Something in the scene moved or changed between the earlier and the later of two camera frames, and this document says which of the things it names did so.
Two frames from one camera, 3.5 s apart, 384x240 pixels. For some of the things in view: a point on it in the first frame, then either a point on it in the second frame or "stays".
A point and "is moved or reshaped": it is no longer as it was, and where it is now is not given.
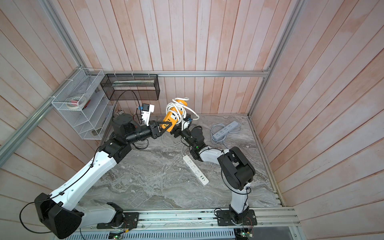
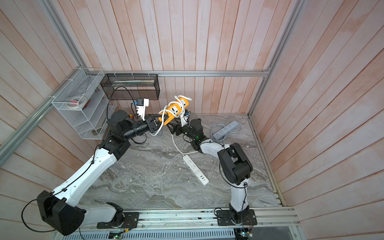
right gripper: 179,132 stays
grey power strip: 229,127 stays
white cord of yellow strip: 177,108 to 161,124
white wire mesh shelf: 80,102 stays
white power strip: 201,177 stays
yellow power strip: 174,114 is moved or reshaped
